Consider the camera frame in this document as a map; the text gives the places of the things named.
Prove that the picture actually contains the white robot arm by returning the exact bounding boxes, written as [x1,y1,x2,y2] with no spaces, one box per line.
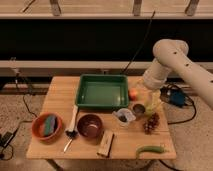
[143,39,213,110]

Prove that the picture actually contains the orange fruit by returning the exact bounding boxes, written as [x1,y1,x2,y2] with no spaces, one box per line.
[129,88,138,100]

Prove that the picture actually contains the green blue sponge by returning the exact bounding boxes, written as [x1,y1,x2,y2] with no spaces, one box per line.
[44,115,57,136]

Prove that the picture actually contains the wooden table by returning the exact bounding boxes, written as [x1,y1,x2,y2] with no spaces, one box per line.
[26,76,176,160]

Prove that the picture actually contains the green plastic tray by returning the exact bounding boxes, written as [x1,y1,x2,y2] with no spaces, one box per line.
[75,74,129,109]

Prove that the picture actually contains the black power adapter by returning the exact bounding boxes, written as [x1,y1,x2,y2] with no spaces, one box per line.
[0,132,13,147]

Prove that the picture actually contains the bunch of dark grapes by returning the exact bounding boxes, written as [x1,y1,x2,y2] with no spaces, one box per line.
[143,113,160,134]

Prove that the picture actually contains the small metal cup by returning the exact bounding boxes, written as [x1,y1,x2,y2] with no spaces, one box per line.
[133,104,145,117]

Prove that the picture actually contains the blue device on floor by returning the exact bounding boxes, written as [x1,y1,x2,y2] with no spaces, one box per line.
[168,90,185,107]

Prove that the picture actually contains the orange bowl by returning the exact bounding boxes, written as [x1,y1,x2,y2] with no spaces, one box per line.
[31,113,63,143]

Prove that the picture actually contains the black floor cable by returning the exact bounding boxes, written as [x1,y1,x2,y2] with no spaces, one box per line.
[13,71,38,118]

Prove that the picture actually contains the dark brown bowl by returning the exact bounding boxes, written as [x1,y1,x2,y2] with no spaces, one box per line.
[77,114,103,139]

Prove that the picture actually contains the wooden block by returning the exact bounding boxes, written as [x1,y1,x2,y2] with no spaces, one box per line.
[97,130,114,157]

